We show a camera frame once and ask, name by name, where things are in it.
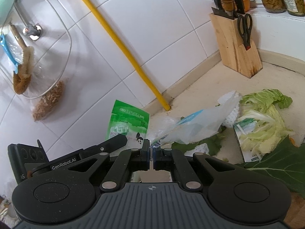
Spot green printed plastic bag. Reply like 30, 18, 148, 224
106, 100, 150, 149

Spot green milk carton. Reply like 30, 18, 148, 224
233, 118, 263, 162

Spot clear blue labelled bag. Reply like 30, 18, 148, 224
147, 91, 241, 148

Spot wooden cutting board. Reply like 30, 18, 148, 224
284, 192, 305, 229

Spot clear plastic bag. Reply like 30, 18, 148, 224
148, 115, 181, 138

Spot large green lettuce leaf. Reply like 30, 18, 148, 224
171, 126, 226, 156

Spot wooden pot brush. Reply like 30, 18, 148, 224
10, 24, 34, 95

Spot pale napa cabbage leaves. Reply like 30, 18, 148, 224
237, 89, 294, 155

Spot black handled knife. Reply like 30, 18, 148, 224
212, 0, 234, 20

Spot large dark cabbage leaf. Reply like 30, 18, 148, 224
238, 137, 304, 197

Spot bag of dried noodles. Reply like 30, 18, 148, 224
30, 77, 69, 122

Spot black kitchen scissors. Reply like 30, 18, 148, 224
237, 14, 252, 51

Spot yellow gas pipe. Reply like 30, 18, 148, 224
81, 0, 171, 111

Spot wooden knife block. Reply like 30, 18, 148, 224
209, 14, 263, 78

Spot white foam fruit net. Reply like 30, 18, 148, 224
184, 143, 209, 157

